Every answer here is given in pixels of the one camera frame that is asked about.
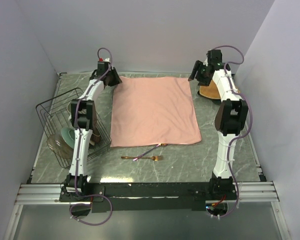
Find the pink satin napkin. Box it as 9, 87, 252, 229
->
110, 76, 202, 147

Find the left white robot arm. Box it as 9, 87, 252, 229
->
62, 58, 122, 201

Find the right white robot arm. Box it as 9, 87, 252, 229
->
188, 47, 249, 200

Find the brown ceramic plate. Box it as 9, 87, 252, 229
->
89, 117, 101, 146

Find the teal green bowl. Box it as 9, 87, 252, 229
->
60, 127, 75, 149

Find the clear glass bowl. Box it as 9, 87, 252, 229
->
46, 133, 74, 160

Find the rose gold fork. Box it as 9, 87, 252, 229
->
120, 155, 164, 161

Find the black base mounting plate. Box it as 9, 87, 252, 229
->
59, 182, 238, 213

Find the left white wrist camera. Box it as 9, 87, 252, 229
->
98, 57, 112, 64

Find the black wire dish rack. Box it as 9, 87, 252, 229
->
35, 87, 112, 162

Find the gold spoon with purple handle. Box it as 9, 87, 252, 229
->
132, 143, 168, 162

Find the aluminium rail frame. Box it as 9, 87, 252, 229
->
3, 181, 292, 240

